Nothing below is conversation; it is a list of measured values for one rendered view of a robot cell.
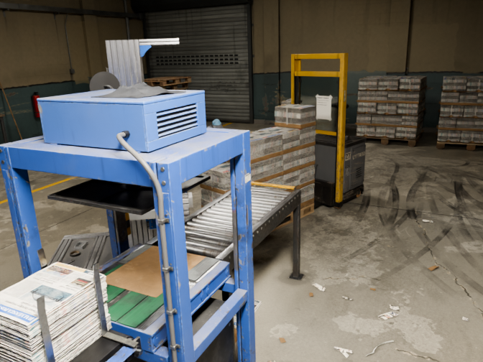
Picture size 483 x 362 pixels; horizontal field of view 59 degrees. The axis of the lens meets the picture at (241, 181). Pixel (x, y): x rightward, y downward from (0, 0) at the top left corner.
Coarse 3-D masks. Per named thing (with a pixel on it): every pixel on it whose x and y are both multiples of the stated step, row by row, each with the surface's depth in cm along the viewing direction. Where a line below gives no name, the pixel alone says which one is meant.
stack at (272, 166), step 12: (288, 156) 466; (216, 168) 416; (228, 168) 415; (252, 168) 428; (264, 168) 444; (276, 168) 455; (288, 168) 470; (216, 180) 412; (228, 180) 406; (252, 180) 432; (276, 180) 458; (288, 180) 475; (204, 192) 430; (216, 192) 417; (204, 204) 434; (276, 228) 474
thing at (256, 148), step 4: (252, 140) 424; (256, 140) 424; (260, 140) 428; (252, 144) 421; (256, 144) 425; (260, 144) 430; (252, 148) 422; (256, 148) 427; (260, 148) 431; (252, 152) 424; (256, 152) 428; (260, 152) 433; (252, 156) 425; (256, 156) 429; (260, 156) 433
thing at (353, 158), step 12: (324, 144) 536; (348, 144) 520; (360, 144) 543; (324, 156) 541; (348, 156) 526; (360, 156) 547; (324, 168) 545; (348, 168) 531; (360, 168) 553; (348, 180) 537; (360, 180) 559; (348, 192) 541; (360, 192) 569
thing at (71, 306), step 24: (24, 288) 168; (48, 288) 168; (72, 288) 167; (0, 312) 153; (24, 312) 152; (48, 312) 153; (72, 312) 163; (96, 312) 176; (0, 336) 156; (24, 336) 148; (72, 336) 165; (96, 336) 177; (0, 360) 160; (24, 360) 151
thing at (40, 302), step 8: (40, 256) 183; (40, 264) 183; (96, 264) 169; (96, 272) 170; (96, 280) 171; (96, 288) 171; (96, 296) 172; (40, 304) 147; (40, 312) 148; (104, 312) 177; (40, 320) 149; (104, 320) 177; (48, 328) 152; (104, 328) 178; (48, 336) 152; (48, 344) 153; (48, 352) 153; (48, 360) 153
